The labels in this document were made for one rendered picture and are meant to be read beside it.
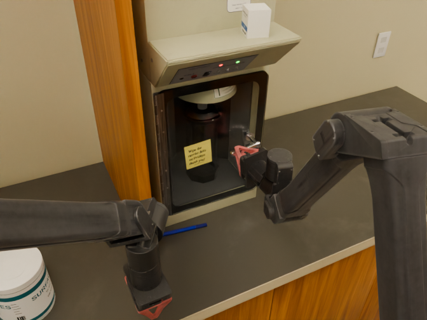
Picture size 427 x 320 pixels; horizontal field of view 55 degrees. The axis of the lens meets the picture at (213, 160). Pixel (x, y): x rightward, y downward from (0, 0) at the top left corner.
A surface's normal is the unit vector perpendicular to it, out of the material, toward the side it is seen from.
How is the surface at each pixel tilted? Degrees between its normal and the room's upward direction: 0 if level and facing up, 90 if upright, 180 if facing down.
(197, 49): 0
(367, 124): 9
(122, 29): 90
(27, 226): 69
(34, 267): 0
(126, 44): 90
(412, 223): 59
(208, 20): 90
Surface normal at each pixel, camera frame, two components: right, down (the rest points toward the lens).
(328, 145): -0.98, 0.13
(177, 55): 0.01, -0.80
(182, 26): 0.44, 0.55
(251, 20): 0.19, 0.59
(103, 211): 0.86, -0.31
